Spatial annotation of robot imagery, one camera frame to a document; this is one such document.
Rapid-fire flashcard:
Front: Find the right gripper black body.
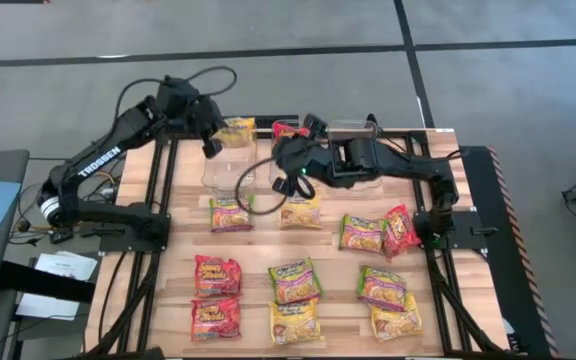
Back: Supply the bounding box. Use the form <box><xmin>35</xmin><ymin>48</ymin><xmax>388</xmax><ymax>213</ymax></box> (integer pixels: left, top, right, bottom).
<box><xmin>272</xmin><ymin>137</ymin><xmax>332</xmax><ymax>179</ymax></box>

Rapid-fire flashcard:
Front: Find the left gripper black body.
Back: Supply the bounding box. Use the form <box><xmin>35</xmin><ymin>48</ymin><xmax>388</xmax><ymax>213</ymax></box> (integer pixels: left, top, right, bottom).
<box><xmin>182</xmin><ymin>94</ymin><xmax>227</xmax><ymax>144</ymax></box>

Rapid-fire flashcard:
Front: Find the yellow creamy chicken ramen packet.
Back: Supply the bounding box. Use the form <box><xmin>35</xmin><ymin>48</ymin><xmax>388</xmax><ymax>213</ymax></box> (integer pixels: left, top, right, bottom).
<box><xmin>268</xmin><ymin>297</ymin><xmax>323</xmax><ymax>346</ymax></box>
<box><xmin>216</xmin><ymin>116</ymin><xmax>258</xmax><ymax>149</ymax></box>
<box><xmin>278</xmin><ymin>193</ymin><xmax>323</xmax><ymax>231</ymax></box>
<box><xmin>369</xmin><ymin>292</ymin><xmax>424</xmax><ymax>343</ymax></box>

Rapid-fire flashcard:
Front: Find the red Saucy Noods packet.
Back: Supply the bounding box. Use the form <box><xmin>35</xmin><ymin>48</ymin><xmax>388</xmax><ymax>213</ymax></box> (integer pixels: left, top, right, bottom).
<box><xmin>271</xmin><ymin>121</ymin><xmax>305</xmax><ymax>141</ymax></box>
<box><xmin>193</xmin><ymin>254</ymin><xmax>243</xmax><ymax>299</ymax></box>
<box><xmin>381</xmin><ymin>203</ymin><xmax>422</xmax><ymax>261</ymax></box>
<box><xmin>190</xmin><ymin>296</ymin><xmax>242</xmax><ymax>343</ymax></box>

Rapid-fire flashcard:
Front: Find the green lime chili ramen packet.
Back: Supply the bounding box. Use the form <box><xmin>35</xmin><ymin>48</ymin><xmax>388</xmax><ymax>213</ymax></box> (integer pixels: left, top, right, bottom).
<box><xmin>338</xmin><ymin>213</ymin><xmax>388</xmax><ymax>254</ymax></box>
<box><xmin>267</xmin><ymin>257</ymin><xmax>325</xmax><ymax>305</ymax></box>
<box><xmin>209</xmin><ymin>193</ymin><xmax>256</xmax><ymax>234</ymax></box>
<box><xmin>356</xmin><ymin>265</ymin><xmax>409</xmax><ymax>312</ymax></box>

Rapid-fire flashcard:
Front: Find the clear plastic bin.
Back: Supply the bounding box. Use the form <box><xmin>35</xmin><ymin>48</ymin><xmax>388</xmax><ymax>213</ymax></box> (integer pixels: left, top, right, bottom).
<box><xmin>200</xmin><ymin>118</ymin><xmax>259</xmax><ymax>194</ymax></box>
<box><xmin>268</xmin><ymin>119</ymin><xmax>325</xmax><ymax>194</ymax></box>
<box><xmin>321</xmin><ymin>119</ymin><xmax>383</xmax><ymax>194</ymax></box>

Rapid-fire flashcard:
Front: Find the black power adapter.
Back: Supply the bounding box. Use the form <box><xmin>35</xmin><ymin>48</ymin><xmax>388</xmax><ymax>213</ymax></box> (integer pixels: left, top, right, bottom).
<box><xmin>48</xmin><ymin>227</ymin><xmax>75</xmax><ymax>245</ymax></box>

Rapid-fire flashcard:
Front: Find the white paper sheet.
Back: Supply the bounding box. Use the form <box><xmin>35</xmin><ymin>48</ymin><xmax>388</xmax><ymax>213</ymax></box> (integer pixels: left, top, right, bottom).
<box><xmin>15</xmin><ymin>292</ymin><xmax>82</xmax><ymax>322</ymax></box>
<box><xmin>33</xmin><ymin>250</ymin><xmax>99</xmax><ymax>282</ymax></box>

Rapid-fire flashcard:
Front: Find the black mat striped edge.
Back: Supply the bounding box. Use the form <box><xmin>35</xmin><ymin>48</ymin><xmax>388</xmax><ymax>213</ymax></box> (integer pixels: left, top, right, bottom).
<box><xmin>460</xmin><ymin>144</ymin><xmax>560</xmax><ymax>359</ymax></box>

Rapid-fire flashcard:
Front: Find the black beam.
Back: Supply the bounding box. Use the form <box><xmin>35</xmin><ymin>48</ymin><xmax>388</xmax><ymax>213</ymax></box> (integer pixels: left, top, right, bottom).
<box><xmin>0</xmin><ymin>260</ymin><xmax>97</xmax><ymax>304</ymax></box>

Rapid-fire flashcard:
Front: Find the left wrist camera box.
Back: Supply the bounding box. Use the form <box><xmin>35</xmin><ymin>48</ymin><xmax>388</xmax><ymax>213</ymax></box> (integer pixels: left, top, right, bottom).
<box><xmin>201</xmin><ymin>138</ymin><xmax>224</xmax><ymax>160</ymax></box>

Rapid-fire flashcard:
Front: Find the black aluminium rail frame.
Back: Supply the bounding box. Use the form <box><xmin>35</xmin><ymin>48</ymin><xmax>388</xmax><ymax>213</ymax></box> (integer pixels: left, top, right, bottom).
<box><xmin>85</xmin><ymin>114</ymin><xmax>512</xmax><ymax>360</ymax></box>

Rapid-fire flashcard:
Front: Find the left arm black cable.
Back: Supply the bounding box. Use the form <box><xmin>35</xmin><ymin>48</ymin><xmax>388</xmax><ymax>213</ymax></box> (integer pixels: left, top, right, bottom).
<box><xmin>114</xmin><ymin>65</ymin><xmax>238</xmax><ymax>132</ymax></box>

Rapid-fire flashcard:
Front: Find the black cable with plug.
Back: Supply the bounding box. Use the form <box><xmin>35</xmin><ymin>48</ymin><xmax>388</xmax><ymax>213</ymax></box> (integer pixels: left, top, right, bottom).
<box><xmin>365</xmin><ymin>112</ymin><xmax>412</xmax><ymax>154</ymax></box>

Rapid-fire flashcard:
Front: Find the yellow cable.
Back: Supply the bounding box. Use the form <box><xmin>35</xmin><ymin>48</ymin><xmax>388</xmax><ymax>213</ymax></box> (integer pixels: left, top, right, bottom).
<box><xmin>92</xmin><ymin>170</ymin><xmax>118</xmax><ymax>189</ymax></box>

